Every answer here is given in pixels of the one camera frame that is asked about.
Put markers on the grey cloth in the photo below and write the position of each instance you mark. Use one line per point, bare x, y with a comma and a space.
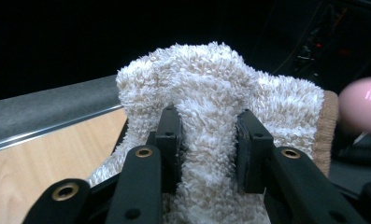
211, 87

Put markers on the dark equipment with red light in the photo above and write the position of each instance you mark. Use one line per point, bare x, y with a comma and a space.
317, 46

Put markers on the pink ball knob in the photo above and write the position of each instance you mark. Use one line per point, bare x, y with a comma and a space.
362, 105

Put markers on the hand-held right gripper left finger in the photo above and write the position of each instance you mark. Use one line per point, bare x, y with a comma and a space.
136, 186

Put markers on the black wavy tray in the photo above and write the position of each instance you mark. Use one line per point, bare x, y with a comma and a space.
360, 155

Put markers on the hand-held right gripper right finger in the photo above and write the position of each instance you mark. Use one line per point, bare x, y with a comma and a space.
298, 186

